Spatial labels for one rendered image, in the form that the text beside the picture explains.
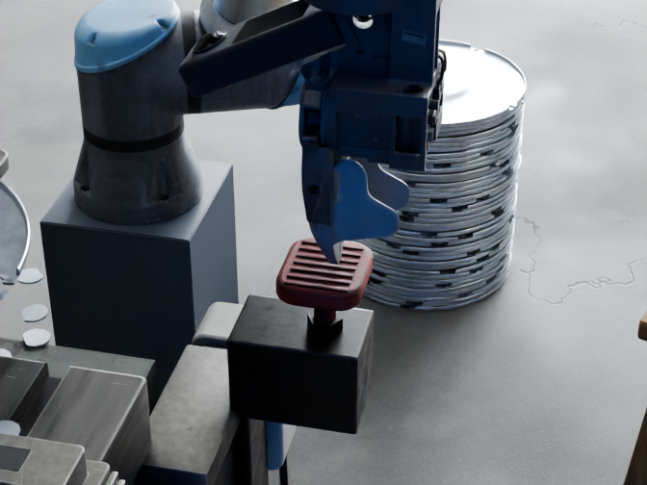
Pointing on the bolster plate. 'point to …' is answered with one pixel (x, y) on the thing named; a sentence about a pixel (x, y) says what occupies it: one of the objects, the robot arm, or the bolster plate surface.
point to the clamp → (49, 464)
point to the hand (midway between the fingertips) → (324, 243)
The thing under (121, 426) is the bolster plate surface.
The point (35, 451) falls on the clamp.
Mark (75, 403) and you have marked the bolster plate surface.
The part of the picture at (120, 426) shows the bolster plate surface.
